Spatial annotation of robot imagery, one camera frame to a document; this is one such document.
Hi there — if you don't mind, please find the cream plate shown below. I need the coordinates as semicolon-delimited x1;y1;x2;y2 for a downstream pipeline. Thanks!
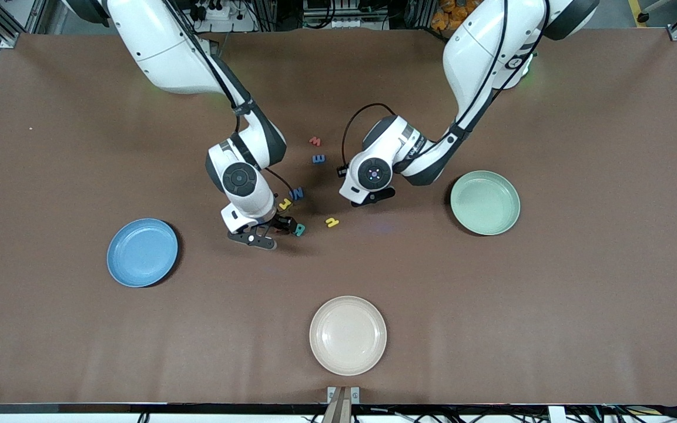
309;296;387;377

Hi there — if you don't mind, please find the blue plate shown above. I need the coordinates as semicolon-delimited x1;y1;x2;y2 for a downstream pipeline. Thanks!
106;218;179;288

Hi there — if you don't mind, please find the green plate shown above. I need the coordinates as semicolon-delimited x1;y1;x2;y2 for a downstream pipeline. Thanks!
450;170;521;236

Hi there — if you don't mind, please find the white power strip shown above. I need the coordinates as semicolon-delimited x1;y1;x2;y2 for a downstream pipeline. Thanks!
330;16;387;29
200;3;233;21

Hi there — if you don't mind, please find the orange items bag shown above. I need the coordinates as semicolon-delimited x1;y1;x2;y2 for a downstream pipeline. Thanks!
431;0;480;31

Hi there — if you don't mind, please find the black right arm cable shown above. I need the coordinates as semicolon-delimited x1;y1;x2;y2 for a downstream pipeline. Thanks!
162;0;295;197

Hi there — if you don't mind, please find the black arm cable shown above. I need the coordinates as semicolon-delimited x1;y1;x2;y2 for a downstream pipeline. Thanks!
341;103;396;171
162;0;295;197

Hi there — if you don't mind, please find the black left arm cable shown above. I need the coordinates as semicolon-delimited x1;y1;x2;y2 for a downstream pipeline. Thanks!
341;103;396;171

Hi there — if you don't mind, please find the aluminium camera mount post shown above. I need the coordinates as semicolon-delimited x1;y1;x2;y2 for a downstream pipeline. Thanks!
327;386;361;423

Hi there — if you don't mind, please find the table edge rail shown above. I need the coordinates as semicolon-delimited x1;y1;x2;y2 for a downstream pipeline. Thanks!
0;403;677;415

